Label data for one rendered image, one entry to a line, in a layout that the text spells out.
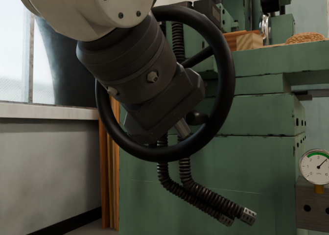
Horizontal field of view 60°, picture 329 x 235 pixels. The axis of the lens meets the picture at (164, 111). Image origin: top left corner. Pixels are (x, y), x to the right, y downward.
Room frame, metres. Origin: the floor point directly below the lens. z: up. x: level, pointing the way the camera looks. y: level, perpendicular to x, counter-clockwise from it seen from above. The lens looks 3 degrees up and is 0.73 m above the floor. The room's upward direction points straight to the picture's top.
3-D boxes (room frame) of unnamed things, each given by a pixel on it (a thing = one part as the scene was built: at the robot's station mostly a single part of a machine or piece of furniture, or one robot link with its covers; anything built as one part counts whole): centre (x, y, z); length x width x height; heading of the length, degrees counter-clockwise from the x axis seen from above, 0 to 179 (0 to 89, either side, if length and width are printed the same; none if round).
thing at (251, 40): (0.65, -0.20, 0.92); 0.05 x 0.04 x 0.04; 134
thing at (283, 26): (0.91, -0.37, 1.02); 0.09 x 0.07 x 0.12; 62
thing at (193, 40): (0.66, -0.05, 0.91); 0.15 x 0.14 x 0.09; 62
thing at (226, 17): (0.84, -0.16, 1.03); 0.14 x 0.07 x 0.09; 152
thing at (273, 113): (0.93, -0.20, 0.76); 0.57 x 0.45 x 0.09; 152
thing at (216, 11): (0.65, -0.05, 0.99); 0.13 x 0.11 x 0.06; 62
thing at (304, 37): (0.63, -0.32, 0.92); 0.14 x 0.09 x 0.04; 152
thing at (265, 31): (0.88, -0.32, 1.02); 0.12 x 0.03 x 0.12; 152
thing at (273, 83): (0.77, -0.12, 0.82); 0.40 x 0.21 x 0.04; 62
